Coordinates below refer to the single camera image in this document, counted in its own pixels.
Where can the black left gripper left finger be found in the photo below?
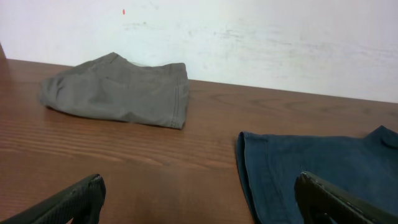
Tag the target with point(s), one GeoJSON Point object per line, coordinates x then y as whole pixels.
{"type": "Point", "coordinates": [79, 203]}

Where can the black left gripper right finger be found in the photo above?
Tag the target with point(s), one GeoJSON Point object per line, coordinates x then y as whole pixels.
{"type": "Point", "coordinates": [321, 202]}

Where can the navy blue shorts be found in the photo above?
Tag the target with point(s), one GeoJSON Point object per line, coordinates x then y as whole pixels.
{"type": "Point", "coordinates": [269, 164]}

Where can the folded grey shorts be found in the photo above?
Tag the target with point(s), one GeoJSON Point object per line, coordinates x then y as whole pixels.
{"type": "Point", "coordinates": [112, 88]}

